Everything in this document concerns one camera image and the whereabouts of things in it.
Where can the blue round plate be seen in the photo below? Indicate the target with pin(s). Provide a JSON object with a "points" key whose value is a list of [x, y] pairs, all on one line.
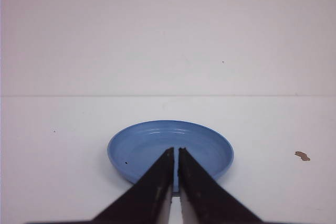
{"points": [[133, 150]]}

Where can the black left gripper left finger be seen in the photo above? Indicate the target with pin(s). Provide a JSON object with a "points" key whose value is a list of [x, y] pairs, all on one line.
{"points": [[147, 201]]}

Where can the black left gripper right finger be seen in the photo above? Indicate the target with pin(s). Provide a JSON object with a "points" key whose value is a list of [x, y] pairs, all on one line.
{"points": [[203, 200]]}

